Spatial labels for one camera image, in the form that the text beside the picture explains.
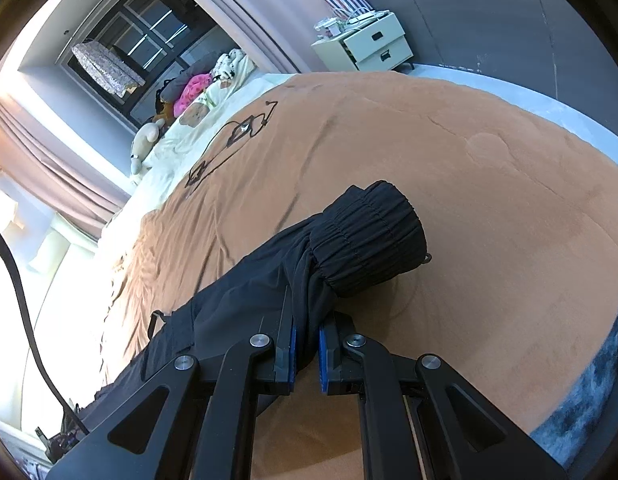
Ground white bed mattress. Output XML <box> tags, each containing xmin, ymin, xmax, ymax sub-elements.
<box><xmin>404</xmin><ymin>62</ymin><xmax>618</xmax><ymax>161</ymax></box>

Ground mauve curtain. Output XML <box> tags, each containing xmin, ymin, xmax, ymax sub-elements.
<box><xmin>144</xmin><ymin>0</ymin><xmax>315</xmax><ymax>75</ymax></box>
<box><xmin>0</xmin><ymin>94</ymin><xmax>132</xmax><ymax>241</ymax></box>

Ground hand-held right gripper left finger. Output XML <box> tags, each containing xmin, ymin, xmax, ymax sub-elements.
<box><xmin>46</xmin><ymin>285</ymin><xmax>297</xmax><ymax>480</ymax></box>

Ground grey pillow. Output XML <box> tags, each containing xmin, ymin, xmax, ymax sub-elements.
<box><xmin>186</xmin><ymin>54</ymin><xmax>225</xmax><ymax>81</ymax></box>

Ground white power strip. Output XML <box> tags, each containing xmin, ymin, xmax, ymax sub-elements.
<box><xmin>339</xmin><ymin>9</ymin><xmax>390</xmax><ymax>27</ymax></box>

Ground grey fuzzy blanket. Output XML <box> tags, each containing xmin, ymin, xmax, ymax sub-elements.
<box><xmin>529</xmin><ymin>305</ymin><xmax>618</xmax><ymax>461</ymax></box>

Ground cream plush toy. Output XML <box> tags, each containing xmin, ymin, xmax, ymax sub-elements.
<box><xmin>129</xmin><ymin>121</ymin><xmax>166</xmax><ymax>176</ymax></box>

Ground spotted white cloth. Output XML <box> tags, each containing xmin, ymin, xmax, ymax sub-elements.
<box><xmin>211</xmin><ymin>49</ymin><xmax>255</xmax><ymax>83</ymax></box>

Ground hanging floral garment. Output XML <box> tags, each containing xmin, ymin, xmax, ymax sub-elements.
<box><xmin>71</xmin><ymin>40</ymin><xmax>144</xmax><ymax>99</ymax></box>

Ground brown plush blanket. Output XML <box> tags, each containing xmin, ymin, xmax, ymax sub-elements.
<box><xmin>96</xmin><ymin>71</ymin><xmax>618</xmax><ymax>480</ymax></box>

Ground white two-drawer nightstand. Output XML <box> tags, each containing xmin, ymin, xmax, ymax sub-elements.
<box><xmin>311</xmin><ymin>11</ymin><xmax>415</xmax><ymax>72</ymax></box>

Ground black cable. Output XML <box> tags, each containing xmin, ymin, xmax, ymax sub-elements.
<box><xmin>0</xmin><ymin>220</ymin><xmax>90</xmax><ymax>436</ymax></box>

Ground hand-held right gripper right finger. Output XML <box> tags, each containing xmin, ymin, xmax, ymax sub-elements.
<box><xmin>318</xmin><ymin>310</ymin><xmax>570</xmax><ymax>480</ymax></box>

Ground black pants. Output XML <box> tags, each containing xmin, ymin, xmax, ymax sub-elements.
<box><xmin>79</xmin><ymin>180</ymin><xmax>432</xmax><ymax>431</ymax></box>

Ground dark framed window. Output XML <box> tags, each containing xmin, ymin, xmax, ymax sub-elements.
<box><xmin>66</xmin><ymin>0</ymin><xmax>225</xmax><ymax>126</ymax></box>

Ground pink cloth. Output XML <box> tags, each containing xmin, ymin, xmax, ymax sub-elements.
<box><xmin>173</xmin><ymin>73</ymin><xmax>214</xmax><ymax>117</ymax></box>

